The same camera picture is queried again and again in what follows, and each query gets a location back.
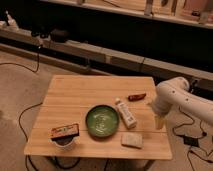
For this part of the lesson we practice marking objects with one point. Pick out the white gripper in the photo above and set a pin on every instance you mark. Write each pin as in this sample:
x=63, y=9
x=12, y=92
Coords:
x=161, y=108

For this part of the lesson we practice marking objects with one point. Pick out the red chili pepper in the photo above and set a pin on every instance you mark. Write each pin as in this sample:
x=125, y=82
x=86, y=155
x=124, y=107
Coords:
x=136, y=97

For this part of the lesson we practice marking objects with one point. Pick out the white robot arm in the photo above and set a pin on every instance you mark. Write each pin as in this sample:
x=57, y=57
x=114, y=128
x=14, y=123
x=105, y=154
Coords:
x=175, y=91

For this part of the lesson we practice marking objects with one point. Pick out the white sponge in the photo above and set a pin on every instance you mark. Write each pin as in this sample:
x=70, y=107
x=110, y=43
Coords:
x=132, y=140

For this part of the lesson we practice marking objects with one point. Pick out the white tube bottle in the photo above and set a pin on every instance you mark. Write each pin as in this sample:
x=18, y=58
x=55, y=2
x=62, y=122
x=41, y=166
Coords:
x=127, y=116

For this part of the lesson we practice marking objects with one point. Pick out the green ceramic plate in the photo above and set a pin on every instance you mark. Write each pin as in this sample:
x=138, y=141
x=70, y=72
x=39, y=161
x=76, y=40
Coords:
x=102, y=121

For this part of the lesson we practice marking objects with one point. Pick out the wooden table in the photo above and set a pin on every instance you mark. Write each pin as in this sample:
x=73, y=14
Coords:
x=76, y=99

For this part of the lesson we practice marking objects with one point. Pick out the orange snack box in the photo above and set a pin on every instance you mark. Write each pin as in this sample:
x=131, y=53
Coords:
x=65, y=131

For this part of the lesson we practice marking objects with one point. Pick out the black device on ledge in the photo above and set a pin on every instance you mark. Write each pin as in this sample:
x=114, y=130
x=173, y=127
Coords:
x=60, y=36

